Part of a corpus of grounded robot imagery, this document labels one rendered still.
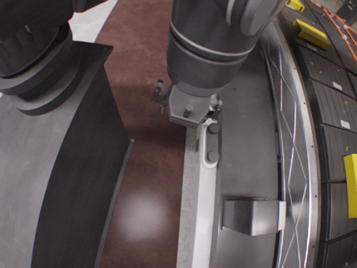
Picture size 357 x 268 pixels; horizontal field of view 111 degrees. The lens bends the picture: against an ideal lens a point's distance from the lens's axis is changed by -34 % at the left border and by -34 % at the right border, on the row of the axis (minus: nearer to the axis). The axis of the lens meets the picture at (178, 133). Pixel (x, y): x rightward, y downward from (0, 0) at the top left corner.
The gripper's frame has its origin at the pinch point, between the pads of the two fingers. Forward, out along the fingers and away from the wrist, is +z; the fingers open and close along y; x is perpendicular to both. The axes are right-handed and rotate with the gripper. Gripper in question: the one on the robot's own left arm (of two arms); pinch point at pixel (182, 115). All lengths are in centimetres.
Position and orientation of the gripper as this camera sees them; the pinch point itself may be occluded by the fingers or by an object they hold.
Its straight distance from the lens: 44.0
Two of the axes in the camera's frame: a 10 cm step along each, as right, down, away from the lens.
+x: -2.5, 9.0, -3.6
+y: -9.6, -2.8, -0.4
